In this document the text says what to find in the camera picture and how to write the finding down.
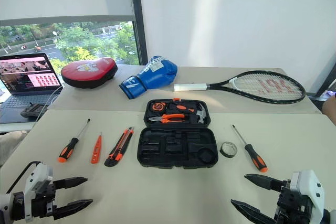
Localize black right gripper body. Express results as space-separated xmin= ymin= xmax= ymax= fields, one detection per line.
xmin=274 ymin=178 xmax=315 ymax=224

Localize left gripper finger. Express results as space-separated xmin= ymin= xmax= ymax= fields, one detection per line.
xmin=53 ymin=199 xmax=94 ymax=221
xmin=53 ymin=177 xmax=89 ymax=191

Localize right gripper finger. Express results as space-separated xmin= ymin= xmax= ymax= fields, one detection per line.
xmin=230 ymin=199 xmax=279 ymax=224
xmin=244 ymin=173 xmax=286 ymax=192

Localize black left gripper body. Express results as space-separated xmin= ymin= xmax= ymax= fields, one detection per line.
xmin=31 ymin=179 xmax=58 ymax=221

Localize black orange screwdriver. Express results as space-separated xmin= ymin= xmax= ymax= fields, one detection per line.
xmin=232 ymin=124 xmax=269 ymax=173
xmin=58 ymin=118 xmax=91 ymax=163

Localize orange voltage tester pen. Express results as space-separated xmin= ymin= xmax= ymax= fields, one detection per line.
xmin=90 ymin=132 xmax=103 ymax=165

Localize black electrical tape roll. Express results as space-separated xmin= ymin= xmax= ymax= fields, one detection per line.
xmin=219 ymin=141 xmax=238 ymax=159

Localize black orange utility knife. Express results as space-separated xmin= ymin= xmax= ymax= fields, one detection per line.
xmin=104 ymin=127 xmax=135 ymax=168

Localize black tool case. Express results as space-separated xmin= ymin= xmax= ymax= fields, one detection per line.
xmin=136 ymin=99 xmax=219 ymax=170

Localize beige fabric seat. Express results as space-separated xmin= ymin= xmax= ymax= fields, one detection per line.
xmin=0 ymin=130 xmax=28 ymax=167

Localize black handheld controller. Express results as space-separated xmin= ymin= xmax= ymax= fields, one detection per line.
xmin=20 ymin=103 xmax=49 ymax=119

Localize red boxing focus pad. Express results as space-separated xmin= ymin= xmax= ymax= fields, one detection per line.
xmin=60 ymin=57 xmax=119 ymax=89

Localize black orange tape measure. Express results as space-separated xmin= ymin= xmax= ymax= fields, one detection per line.
xmin=151 ymin=101 xmax=169 ymax=114

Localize dark laptop computer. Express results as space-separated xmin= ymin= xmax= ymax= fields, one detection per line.
xmin=0 ymin=52 xmax=64 ymax=125

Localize black tennis racket white grip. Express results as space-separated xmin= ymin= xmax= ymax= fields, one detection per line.
xmin=173 ymin=70 xmax=307 ymax=103

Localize blue boxing glove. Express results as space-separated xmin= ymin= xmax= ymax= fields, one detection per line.
xmin=118 ymin=55 xmax=179 ymax=100

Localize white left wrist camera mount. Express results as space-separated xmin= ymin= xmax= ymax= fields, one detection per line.
xmin=24 ymin=163 xmax=55 ymax=222

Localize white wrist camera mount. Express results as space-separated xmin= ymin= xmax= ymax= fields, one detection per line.
xmin=24 ymin=163 xmax=55 ymax=222
xmin=289 ymin=169 xmax=327 ymax=224

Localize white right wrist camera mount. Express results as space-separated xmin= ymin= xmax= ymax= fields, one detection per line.
xmin=289 ymin=169 xmax=327 ymax=224

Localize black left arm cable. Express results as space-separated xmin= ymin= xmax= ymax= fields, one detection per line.
xmin=5 ymin=161 xmax=43 ymax=195

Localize white cable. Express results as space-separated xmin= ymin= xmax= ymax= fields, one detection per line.
xmin=36 ymin=86 xmax=64 ymax=131

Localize claw hammer black handle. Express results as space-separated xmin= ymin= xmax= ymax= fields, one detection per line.
xmin=169 ymin=102 xmax=209 ymax=125

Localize orange handled pliers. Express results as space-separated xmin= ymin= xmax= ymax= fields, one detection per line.
xmin=147 ymin=113 xmax=188 ymax=125

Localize black window frame post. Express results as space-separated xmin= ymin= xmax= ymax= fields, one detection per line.
xmin=128 ymin=0 xmax=148 ymax=66

